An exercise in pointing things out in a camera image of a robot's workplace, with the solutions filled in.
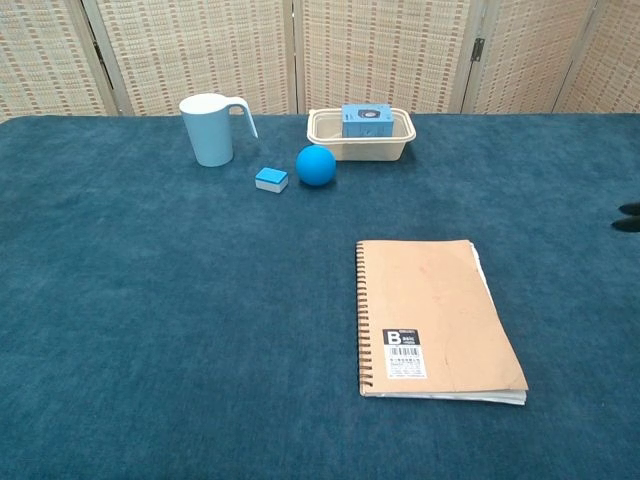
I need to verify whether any light blue printed box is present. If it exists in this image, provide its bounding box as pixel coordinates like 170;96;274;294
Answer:
341;103;395;139

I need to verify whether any blue ball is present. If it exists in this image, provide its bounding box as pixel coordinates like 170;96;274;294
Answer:
295;144;337;188

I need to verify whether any woven folding screen panel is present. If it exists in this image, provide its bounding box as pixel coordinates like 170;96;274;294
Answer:
551;0;640;115
293;0;485;115
460;0;599;115
0;0;119;122
82;0;297;117

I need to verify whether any beige rectangular tray container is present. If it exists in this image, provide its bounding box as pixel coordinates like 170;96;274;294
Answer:
306;107;417;163

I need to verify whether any brown spiral-bound notebook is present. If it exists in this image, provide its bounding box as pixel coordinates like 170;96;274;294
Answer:
354;239;530;406

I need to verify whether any small blue white eraser block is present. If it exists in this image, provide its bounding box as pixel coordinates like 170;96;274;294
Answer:
254;167;290;194

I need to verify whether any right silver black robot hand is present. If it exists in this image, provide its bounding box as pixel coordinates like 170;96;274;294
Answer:
610;201;640;233

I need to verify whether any light blue handled cup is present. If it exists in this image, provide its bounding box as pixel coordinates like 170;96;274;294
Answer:
178;93;260;168

